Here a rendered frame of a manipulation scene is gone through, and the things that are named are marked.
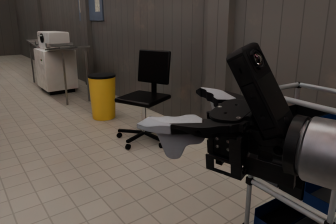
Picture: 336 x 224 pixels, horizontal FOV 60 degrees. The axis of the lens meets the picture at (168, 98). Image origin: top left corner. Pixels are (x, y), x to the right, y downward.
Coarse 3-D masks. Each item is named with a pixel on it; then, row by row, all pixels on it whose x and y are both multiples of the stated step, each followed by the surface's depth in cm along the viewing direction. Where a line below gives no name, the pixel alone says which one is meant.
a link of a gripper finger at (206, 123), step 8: (208, 120) 37; (176, 128) 37; (184, 128) 36; (192, 128) 36; (200, 128) 35; (208, 128) 35; (216, 128) 35; (224, 128) 35; (200, 136) 36; (208, 136) 36; (216, 136) 36
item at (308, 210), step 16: (304, 112) 172; (320, 112) 164; (272, 192) 157; (288, 192) 154; (304, 192) 146; (320, 192) 150; (256, 208) 177; (272, 208) 187; (288, 208) 189; (304, 208) 144; (320, 208) 140
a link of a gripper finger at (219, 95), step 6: (198, 90) 49; (204, 90) 48; (210, 90) 47; (216, 90) 47; (222, 90) 46; (204, 96) 48; (210, 96) 46; (216, 96) 44; (222, 96) 44; (228, 96) 44; (210, 102) 49; (216, 102) 44
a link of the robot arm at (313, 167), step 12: (312, 120) 32; (324, 120) 32; (300, 132) 32; (312, 132) 31; (324, 132) 30; (300, 144) 31; (312, 144) 30; (324, 144) 30; (300, 156) 31; (312, 156) 30; (324, 156) 29; (300, 168) 31; (312, 168) 30; (324, 168) 29; (312, 180) 31; (324, 180) 30
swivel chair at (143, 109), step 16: (144, 64) 346; (160, 64) 335; (144, 80) 348; (160, 80) 337; (128, 96) 329; (144, 96) 329; (160, 96) 329; (144, 112) 334; (128, 144) 316; (160, 144) 320
